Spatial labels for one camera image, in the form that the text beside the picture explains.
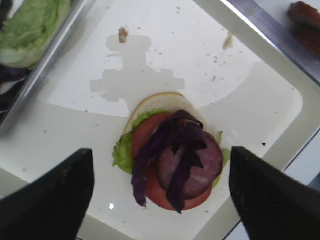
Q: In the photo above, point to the round sausage meat slice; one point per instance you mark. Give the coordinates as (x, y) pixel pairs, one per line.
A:
(200, 178)

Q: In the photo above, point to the meat slice left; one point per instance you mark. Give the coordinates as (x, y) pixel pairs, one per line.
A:
(306, 28)

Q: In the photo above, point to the shredded purple cabbage pile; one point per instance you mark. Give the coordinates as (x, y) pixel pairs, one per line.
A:
(11, 79)

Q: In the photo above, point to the lettuce leaf under tomato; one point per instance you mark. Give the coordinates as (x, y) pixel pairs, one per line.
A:
(122, 151)

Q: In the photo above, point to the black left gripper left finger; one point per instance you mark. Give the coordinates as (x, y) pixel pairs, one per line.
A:
(54, 206)

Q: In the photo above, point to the green lettuce leaves in box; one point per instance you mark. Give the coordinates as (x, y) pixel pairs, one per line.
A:
(26, 36)

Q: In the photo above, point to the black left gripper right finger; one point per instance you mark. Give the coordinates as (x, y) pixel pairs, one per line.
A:
(270, 204)

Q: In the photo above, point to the tomato slice on tray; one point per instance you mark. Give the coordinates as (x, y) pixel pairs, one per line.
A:
(154, 190)

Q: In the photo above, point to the clear plastic salad box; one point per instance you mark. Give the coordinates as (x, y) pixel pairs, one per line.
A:
(49, 58)

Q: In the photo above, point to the metal serving tray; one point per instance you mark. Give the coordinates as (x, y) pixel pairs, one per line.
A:
(124, 51)

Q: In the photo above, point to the purple cabbage strips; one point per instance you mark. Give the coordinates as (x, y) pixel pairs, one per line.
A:
(181, 130)

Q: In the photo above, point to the white bread slice on tray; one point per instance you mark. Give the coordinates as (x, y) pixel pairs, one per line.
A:
(168, 101)

